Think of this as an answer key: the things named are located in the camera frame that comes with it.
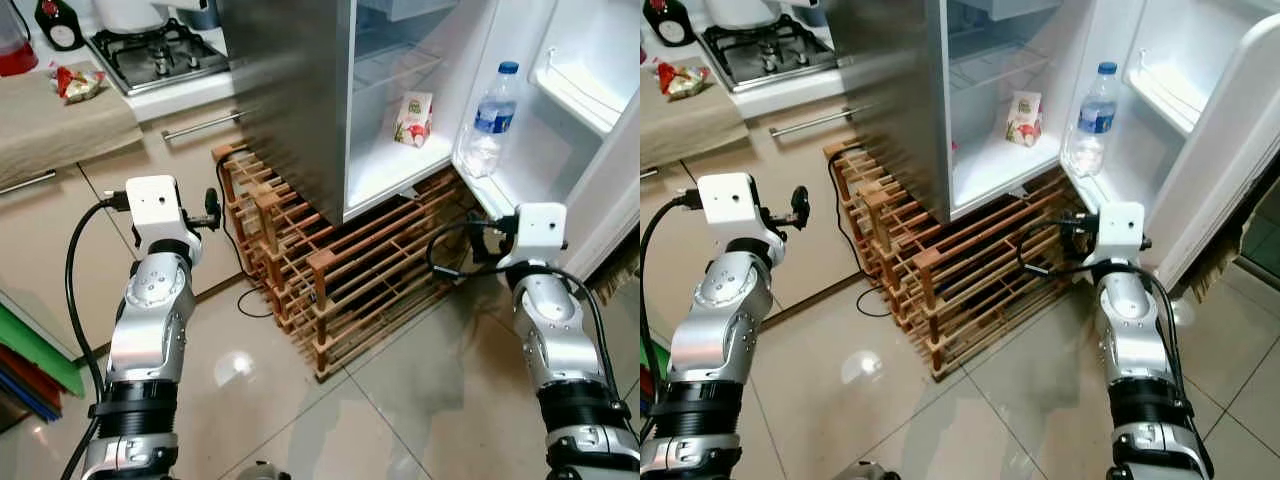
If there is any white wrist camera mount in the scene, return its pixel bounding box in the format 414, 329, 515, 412
497, 203, 569, 271
697, 172, 787, 253
125, 175, 193, 251
1085, 202, 1147, 267

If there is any beige cloth mat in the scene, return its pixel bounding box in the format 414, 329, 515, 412
640, 68, 753, 173
0, 62, 144, 188

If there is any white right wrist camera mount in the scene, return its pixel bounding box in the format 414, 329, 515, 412
1085, 202, 1147, 267
497, 203, 569, 271

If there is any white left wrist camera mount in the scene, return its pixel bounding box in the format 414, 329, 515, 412
697, 172, 787, 253
125, 175, 193, 251

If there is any white pot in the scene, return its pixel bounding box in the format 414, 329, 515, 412
92, 0, 171, 35
704, 0, 783, 30

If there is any thin black power cable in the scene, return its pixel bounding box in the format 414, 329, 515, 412
213, 148, 278, 320
828, 144, 893, 318

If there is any orange cutting board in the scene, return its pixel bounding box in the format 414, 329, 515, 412
0, 343, 73, 412

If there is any dark glass bottle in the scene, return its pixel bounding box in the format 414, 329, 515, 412
34, 0, 89, 52
642, 0, 697, 49

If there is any white fridge door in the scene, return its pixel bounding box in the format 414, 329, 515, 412
452, 0, 641, 287
1060, 0, 1280, 293

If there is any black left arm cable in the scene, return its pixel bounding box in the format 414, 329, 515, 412
60, 193, 131, 480
640, 193, 703, 441

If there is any white food pack green print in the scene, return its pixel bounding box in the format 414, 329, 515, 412
1004, 91, 1044, 149
394, 91, 435, 149

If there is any silver fridge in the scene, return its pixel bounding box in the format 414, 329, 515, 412
828, 0, 1101, 225
216, 0, 501, 227

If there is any red snack bag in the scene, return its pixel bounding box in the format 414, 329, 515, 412
654, 61, 712, 102
51, 64, 107, 105

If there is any cream kitchen cabinet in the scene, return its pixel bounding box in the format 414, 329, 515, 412
640, 58, 876, 346
0, 60, 263, 353

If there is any steel gas stove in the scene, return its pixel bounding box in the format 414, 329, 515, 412
87, 17, 234, 97
696, 14, 843, 94

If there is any clear water bottle blue cap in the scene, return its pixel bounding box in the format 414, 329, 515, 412
461, 62, 522, 180
1067, 62, 1122, 179

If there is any blue cutting board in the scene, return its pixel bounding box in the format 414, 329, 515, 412
0, 368, 63, 425

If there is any red container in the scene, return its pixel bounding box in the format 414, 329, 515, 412
0, 0, 40, 79

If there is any wooden wine rack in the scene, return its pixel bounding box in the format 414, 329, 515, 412
211, 143, 506, 382
824, 140, 1101, 382

